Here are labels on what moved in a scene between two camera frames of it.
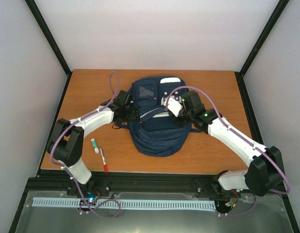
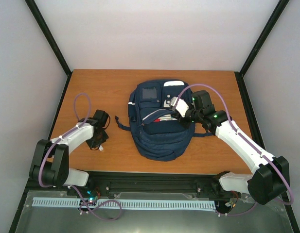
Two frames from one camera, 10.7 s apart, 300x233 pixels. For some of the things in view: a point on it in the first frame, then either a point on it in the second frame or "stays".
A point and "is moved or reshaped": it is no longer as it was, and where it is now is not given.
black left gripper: (134, 115) -> (92, 145)
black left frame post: (51, 41) stays
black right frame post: (241, 82) stays
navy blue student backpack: (157, 132) is moved or reshaped
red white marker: (105, 167) -> (164, 119)
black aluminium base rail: (127, 182) stays
